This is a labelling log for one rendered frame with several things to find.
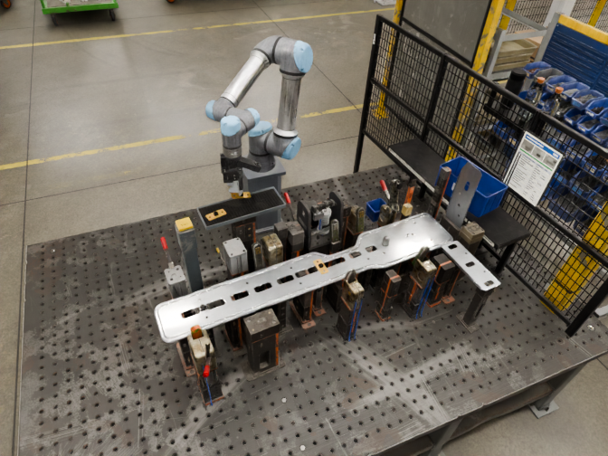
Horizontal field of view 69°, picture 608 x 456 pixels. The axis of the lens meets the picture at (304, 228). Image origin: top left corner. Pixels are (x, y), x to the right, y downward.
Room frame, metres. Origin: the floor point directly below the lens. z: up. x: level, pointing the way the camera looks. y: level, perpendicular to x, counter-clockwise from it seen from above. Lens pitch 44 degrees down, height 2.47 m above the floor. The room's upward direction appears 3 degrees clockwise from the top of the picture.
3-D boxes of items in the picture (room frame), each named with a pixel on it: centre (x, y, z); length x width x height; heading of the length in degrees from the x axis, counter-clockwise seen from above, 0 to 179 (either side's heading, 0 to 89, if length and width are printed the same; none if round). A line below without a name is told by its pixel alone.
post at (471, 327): (1.26, -0.81, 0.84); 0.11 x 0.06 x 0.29; 29
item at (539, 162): (1.70, -1.02, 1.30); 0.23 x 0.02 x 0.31; 29
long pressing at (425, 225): (1.27, -0.07, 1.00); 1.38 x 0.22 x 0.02; 119
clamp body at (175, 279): (1.15, 0.51, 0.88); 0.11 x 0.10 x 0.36; 29
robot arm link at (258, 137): (1.88, 0.24, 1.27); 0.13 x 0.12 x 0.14; 63
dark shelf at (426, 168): (1.90, -0.77, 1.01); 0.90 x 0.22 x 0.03; 29
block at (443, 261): (1.39, -0.65, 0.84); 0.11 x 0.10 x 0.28; 29
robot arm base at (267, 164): (1.88, 0.24, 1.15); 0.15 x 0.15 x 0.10
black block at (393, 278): (1.27, -0.40, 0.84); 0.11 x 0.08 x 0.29; 29
